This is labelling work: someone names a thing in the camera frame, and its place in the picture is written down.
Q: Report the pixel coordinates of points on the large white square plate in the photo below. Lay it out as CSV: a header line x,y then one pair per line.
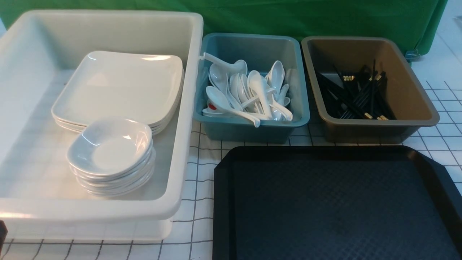
x,y
143,88

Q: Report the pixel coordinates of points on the white bowl tray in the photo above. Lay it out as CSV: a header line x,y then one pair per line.
x,y
110,146

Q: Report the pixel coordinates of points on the white ceramic soup spoon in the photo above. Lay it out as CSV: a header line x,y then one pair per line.
x,y
238,67

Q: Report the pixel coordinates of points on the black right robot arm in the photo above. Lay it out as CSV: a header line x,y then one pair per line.
x,y
3,233

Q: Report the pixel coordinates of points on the pile of white spoons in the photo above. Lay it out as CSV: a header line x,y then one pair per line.
x,y
240,96

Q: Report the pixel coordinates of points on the teal plastic bin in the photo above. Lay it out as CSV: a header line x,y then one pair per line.
x,y
260,52

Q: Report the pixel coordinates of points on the stack of white square plates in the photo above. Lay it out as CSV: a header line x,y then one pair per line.
x,y
156,128

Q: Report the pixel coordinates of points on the black serving tray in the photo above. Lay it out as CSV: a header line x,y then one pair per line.
x,y
334,203

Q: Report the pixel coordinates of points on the stack of white bowls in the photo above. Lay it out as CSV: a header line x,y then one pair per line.
x,y
124,183

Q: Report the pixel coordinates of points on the pile of black chopsticks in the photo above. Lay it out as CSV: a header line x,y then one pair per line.
x,y
358,96

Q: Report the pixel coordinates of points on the brown plastic bin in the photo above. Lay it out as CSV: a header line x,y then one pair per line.
x,y
404,93

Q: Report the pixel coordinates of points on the large white plastic tub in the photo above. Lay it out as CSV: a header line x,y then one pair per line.
x,y
40,196

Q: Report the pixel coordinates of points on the white grid tablecloth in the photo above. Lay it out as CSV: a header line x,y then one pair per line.
x,y
191,233

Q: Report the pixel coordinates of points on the green cloth backdrop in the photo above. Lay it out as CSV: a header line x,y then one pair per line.
x,y
411,24

